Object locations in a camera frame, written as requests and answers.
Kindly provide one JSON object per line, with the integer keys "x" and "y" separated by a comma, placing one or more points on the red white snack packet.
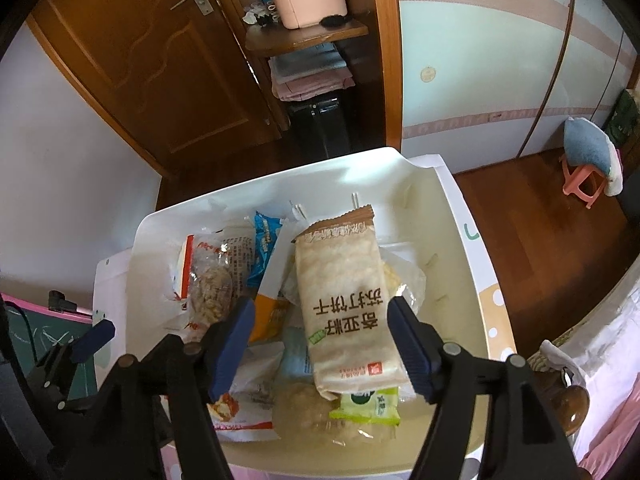
{"x": 250, "y": 385}

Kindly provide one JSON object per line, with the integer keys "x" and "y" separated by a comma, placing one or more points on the brown wooden bedpost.
{"x": 570, "y": 410}

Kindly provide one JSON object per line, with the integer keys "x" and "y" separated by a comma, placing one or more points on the round wardrobe sticker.
{"x": 427, "y": 74}

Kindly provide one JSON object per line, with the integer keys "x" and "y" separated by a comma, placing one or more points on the blue snack packet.
{"x": 265, "y": 245}

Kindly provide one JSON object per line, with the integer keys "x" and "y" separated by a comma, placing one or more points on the pink blanket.
{"x": 620, "y": 435}

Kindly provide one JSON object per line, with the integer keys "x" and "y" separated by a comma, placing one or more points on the stack of folded towels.
{"x": 310, "y": 75}

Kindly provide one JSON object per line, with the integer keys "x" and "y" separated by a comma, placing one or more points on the white pillow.
{"x": 615, "y": 340}

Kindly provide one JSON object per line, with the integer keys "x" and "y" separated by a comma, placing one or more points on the clear yellow cake packet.
{"x": 400, "y": 280}
{"x": 300, "y": 410}

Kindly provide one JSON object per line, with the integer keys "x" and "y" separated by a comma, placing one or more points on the clear red-edged biscuit packet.
{"x": 215, "y": 285}

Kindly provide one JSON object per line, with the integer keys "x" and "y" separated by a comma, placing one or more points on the brown wooden door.
{"x": 150, "y": 60}

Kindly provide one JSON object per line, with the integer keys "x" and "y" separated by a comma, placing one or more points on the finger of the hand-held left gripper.
{"x": 92, "y": 341}

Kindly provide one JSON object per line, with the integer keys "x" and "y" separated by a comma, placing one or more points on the large blue white bag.
{"x": 297, "y": 360}

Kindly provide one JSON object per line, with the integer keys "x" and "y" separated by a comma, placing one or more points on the green snack packet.
{"x": 365, "y": 405}

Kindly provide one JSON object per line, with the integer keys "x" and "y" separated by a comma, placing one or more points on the brown cracker packet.
{"x": 345, "y": 310}

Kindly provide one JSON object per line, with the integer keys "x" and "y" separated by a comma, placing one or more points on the pale floral wardrobe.
{"x": 475, "y": 35}

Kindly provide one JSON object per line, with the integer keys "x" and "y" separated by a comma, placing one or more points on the pink plastic stool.
{"x": 575, "y": 180}

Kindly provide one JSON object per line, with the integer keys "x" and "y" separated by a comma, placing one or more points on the white plastic bin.
{"x": 440, "y": 270}

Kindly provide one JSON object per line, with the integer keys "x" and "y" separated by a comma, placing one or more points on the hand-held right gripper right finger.
{"x": 410, "y": 350}

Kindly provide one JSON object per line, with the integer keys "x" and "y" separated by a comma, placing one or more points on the pink framed chalkboard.
{"x": 30, "y": 330}

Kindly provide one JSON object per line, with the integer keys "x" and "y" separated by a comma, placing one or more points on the wooden corner shelf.
{"x": 300, "y": 37}

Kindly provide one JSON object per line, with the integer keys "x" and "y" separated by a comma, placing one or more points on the dark cabinet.
{"x": 632, "y": 195}

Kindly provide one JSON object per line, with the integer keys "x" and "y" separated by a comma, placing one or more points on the small toiletries cluster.
{"x": 260, "y": 12}

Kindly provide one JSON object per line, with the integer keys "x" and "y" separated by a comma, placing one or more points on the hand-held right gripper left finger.
{"x": 232, "y": 345}

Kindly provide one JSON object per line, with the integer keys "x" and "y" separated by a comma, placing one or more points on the black hairbrush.
{"x": 335, "y": 21}

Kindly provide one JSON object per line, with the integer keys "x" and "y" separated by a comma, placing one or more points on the orange white snack packet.
{"x": 270, "y": 317}

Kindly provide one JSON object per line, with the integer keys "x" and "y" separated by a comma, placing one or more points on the pink stool with cushion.
{"x": 585, "y": 145}

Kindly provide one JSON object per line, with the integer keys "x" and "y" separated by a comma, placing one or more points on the white cloth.
{"x": 562, "y": 360}

